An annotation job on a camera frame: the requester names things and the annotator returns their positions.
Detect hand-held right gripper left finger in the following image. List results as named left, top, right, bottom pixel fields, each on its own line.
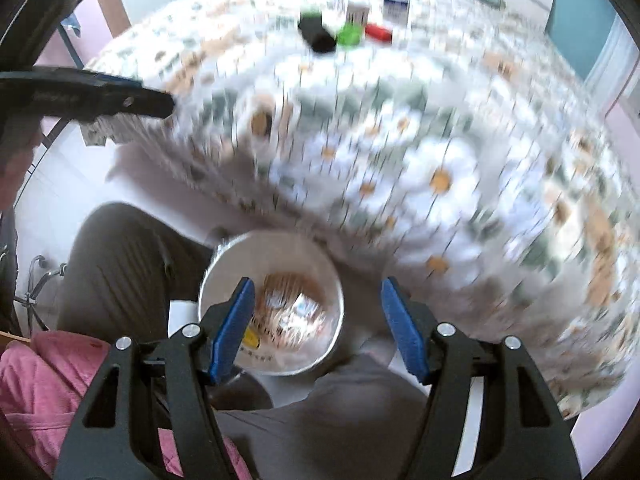
left=52, top=277, right=257, bottom=480

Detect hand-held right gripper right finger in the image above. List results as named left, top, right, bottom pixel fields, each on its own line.
left=380, top=276, right=586, bottom=480

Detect pink garment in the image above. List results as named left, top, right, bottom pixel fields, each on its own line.
left=0, top=330, right=251, bottom=480

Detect black cylindrical case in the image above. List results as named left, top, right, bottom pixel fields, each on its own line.
left=297, top=9, right=337, bottom=54

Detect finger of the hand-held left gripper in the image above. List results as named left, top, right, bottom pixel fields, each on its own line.
left=0, top=67, right=176, bottom=122

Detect person's grey trousers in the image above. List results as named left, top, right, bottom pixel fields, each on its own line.
left=55, top=202, right=436, bottom=480

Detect white round bin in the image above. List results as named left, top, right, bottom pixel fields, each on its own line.
left=197, top=231, right=346, bottom=377

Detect white small box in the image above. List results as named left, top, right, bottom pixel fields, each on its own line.
left=345, top=1, right=371, bottom=26

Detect orange patterned packet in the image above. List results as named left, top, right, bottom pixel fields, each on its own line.
left=251, top=272, right=329, bottom=357

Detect floral bed sheet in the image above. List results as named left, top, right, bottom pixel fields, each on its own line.
left=82, top=0, right=640, bottom=421

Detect metal chair frame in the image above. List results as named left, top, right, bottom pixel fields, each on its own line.
left=15, top=255, right=68, bottom=331

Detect green cap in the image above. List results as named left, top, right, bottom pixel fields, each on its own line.
left=336, top=22, right=362, bottom=48

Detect blue and white box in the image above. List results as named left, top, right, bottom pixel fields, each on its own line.
left=382, top=0, right=412, bottom=26

